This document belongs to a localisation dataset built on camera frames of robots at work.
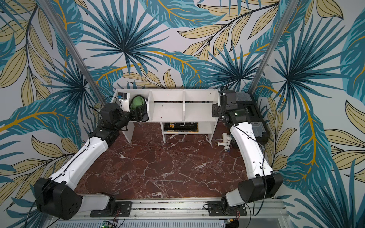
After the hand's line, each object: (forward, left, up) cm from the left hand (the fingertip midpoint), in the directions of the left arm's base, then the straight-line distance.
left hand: (138, 106), depth 76 cm
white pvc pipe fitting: (-2, -54, -30) cm, 62 cm away
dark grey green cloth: (+3, 0, +2) cm, 3 cm away
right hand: (+1, -44, +1) cm, 44 cm away
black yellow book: (-1, -23, -16) cm, 28 cm away
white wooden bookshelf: (+3, -22, -6) cm, 23 cm away
